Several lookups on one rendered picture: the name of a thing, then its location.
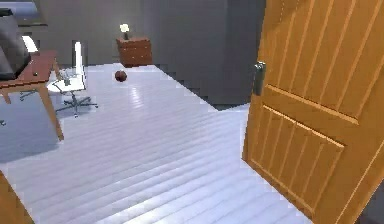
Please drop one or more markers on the white office chair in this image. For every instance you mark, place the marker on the white office chair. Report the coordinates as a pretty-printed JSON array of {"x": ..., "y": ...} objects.
[{"x": 77, "y": 71}]

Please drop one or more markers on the brown ball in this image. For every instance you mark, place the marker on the brown ball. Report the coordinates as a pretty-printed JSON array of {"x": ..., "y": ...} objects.
[{"x": 120, "y": 76}]

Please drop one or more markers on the brown chest of drawers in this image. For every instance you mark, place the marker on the brown chest of drawers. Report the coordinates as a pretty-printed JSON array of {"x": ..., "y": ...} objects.
[{"x": 134, "y": 51}]

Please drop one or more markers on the white table lamp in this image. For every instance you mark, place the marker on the white table lamp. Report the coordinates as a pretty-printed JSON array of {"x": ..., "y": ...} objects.
[{"x": 124, "y": 30}]

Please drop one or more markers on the orange wooden room door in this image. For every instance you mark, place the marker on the orange wooden room door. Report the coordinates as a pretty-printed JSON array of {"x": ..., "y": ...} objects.
[{"x": 316, "y": 110}]

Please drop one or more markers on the brown wooden desk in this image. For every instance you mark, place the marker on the brown wooden desk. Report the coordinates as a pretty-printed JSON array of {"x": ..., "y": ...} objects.
[{"x": 39, "y": 71}]

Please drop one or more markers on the dark grey monitor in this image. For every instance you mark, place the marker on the dark grey monitor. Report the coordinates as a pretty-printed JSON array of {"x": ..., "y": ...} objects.
[{"x": 11, "y": 46}]

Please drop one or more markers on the orange wooden furniture corner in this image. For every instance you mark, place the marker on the orange wooden furniture corner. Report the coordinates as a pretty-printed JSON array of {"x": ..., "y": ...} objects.
[{"x": 11, "y": 205}]

